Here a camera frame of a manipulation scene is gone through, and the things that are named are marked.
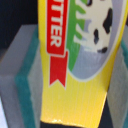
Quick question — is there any gripper grey teal right finger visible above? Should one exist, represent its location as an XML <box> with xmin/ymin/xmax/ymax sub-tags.
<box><xmin>107</xmin><ymin>41</ymin><xmax>128</xmax><ymax>128</ymax></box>

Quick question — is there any gripper grey teal left finger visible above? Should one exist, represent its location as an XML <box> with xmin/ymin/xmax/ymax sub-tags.
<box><xmin>0</xmin><ymin>25</ymin><xmax>43</xmax><ymax>128</ymax></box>

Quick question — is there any yellow toy butter box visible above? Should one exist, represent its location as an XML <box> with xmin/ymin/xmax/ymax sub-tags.
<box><xmin>38</xmin><ymin>0</ymin><xmax>128</xmax><ymax>128</ymax></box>

